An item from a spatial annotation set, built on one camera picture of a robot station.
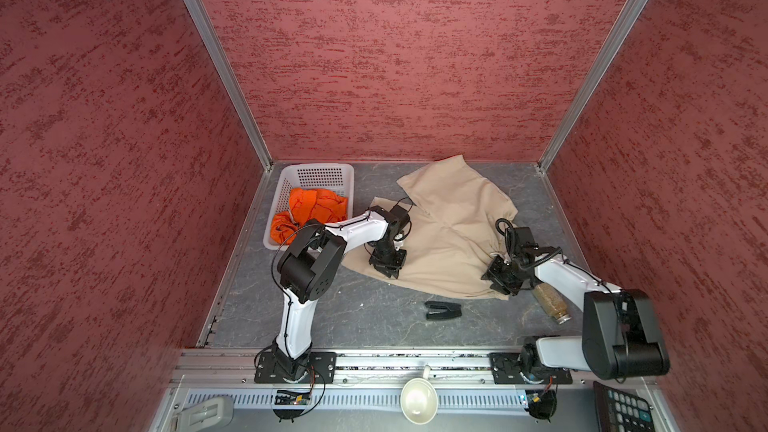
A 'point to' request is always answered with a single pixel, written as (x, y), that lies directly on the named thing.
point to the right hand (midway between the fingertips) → (483, 284)
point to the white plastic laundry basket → (331, 177)
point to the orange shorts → (305, 206)
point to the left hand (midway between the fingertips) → (392, 278)
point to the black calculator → (619, 412)
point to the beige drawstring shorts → (458, 221)
